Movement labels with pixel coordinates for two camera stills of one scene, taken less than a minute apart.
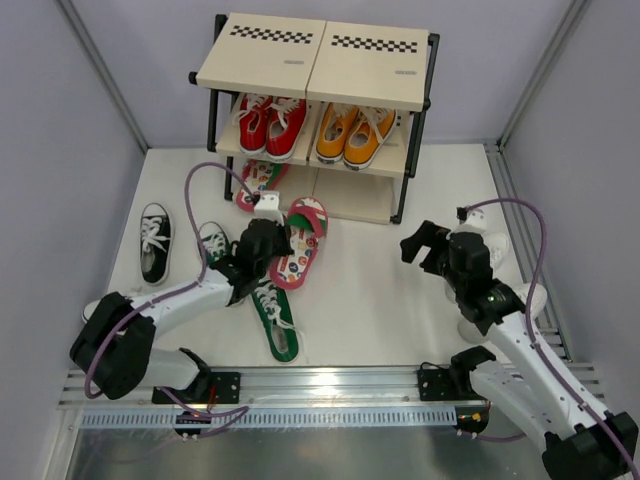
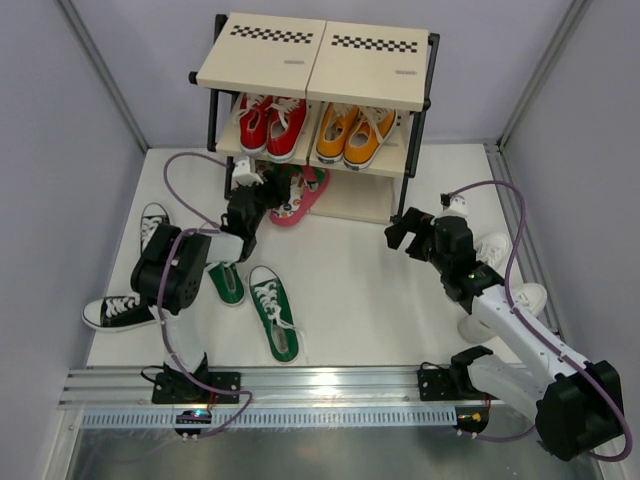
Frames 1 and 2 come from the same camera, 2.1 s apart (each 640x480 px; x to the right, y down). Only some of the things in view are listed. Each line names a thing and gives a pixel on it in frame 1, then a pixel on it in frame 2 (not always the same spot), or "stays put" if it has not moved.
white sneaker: (470, 330) stays put
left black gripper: (285, 235) → (277, 189)
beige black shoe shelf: (334, 104) stays put
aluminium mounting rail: (288, 387) stays put
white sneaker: (498, 246) stays put
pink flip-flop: (307, 222) → (305, 189)
